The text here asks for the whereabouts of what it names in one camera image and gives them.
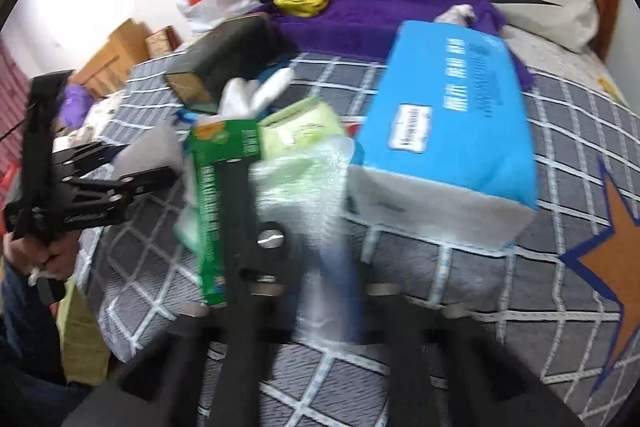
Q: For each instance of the purple plush toy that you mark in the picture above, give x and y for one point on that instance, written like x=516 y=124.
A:
x=77 y=104

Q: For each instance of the crumpled white plastic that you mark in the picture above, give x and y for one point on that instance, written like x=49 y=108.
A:
x=455 y=14

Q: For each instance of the wooden headboard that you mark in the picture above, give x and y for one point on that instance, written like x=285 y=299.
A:
x=607 y=7

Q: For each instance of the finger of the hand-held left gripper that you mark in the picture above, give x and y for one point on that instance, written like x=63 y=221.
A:
x=90 y=157
x=120 y=192

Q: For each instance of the person's left hand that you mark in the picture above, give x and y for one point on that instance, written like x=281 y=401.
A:
x=62 y=257

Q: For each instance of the person's left forearm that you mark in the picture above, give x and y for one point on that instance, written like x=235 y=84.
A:
x=25 y=332

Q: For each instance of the cardboard box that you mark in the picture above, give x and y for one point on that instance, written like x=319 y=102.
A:
x=162 y=41

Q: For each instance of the wooden cabinet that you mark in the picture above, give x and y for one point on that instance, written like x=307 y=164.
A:
x=110 y=57

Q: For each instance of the clear bubble wrap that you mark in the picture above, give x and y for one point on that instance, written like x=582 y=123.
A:
x=300 y=187

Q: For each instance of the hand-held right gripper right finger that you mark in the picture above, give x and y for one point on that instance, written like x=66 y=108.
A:
x=345 y=297

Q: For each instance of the white patterned bed sheet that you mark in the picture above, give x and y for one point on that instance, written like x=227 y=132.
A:
x=565 y=62

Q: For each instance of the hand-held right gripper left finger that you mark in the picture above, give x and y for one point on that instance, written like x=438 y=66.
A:
x=240 y=217

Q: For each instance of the blue tissue pack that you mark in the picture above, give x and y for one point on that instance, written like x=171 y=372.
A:
x=450 y=117

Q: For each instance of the red striped cloth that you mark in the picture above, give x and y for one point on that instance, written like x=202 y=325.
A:
x=12 y=107

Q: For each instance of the yellow green cloth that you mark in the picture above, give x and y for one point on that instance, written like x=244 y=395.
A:
x=82 y=337

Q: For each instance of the black box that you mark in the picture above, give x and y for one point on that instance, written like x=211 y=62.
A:
x=220 y=52

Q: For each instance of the white glove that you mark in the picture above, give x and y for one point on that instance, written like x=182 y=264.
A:
x=240 y=97

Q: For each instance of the person's dark trousers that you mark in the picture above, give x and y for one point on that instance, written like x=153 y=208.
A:
x=35 y=402

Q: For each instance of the dark green tissue pack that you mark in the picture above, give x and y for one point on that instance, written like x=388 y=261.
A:
x=210 y=187

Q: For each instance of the blue flat packet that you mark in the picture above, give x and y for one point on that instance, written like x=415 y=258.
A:
x=186 y=114

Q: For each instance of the grey checked star blanket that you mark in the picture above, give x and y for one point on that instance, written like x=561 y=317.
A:
x=550 y=147

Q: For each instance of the light green tissue pack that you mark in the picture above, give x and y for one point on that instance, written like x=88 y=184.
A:
x=305 y=127

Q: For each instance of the purple towel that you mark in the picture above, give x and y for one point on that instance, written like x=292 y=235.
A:
x=375 y=17

